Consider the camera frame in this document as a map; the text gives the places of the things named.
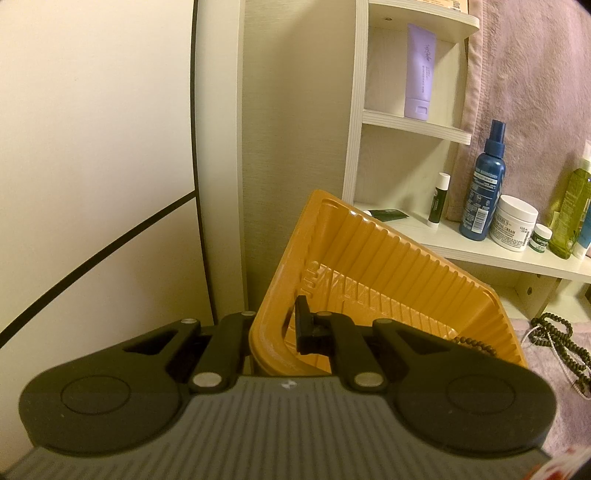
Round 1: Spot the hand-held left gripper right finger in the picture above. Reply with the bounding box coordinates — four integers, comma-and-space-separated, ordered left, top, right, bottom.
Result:
295, 295, 446, 391

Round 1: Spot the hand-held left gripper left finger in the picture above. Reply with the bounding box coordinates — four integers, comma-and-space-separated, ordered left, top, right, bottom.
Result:
121, 310, 257, 394

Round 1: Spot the yellow plastic tray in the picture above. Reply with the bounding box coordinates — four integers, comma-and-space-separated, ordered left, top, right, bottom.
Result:
249, 189, 528, 377

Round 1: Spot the dark green sachet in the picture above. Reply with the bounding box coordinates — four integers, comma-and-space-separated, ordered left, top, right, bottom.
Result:
362, 209, 409, 224

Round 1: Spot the white wooden shelf unit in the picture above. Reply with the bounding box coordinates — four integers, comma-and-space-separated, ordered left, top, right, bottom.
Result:
342, 0, 591, 319

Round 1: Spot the white green lip balm stick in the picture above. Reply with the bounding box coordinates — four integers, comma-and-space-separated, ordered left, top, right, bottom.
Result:
427, 173, 451, 229

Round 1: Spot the blue spray bottle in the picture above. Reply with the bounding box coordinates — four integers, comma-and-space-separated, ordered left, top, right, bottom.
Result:
459, 120, 509, 241

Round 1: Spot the white cream jar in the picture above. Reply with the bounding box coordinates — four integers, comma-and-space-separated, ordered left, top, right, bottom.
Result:
489, 195, 539, 252

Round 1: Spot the small green white jar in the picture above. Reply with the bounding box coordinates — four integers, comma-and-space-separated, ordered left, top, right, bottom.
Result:
529, 224, 553, 256

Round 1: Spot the purple cosmetic tube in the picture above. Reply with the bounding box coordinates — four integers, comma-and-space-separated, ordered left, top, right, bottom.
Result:
404, 24, 438, 121

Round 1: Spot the green oil bottle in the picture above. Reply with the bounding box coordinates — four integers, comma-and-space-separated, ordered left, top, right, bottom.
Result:
549, 159, 591, 260

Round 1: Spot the blue white tube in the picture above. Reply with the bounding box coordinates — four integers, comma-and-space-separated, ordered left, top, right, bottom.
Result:
573, 141, 591, 260

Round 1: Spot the pink hanging towel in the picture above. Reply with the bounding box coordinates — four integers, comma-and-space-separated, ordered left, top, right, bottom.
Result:
443, 0, 591, 241

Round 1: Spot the dark bead bracelet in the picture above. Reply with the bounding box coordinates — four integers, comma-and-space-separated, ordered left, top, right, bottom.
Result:
455, 338, 497, 356

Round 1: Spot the white pearl bead chain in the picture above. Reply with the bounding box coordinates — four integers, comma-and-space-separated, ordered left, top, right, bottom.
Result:
522, 323, 587, 398

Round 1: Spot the black bead necklace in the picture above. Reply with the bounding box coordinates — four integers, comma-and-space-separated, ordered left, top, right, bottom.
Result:
529, 313, 591, 391

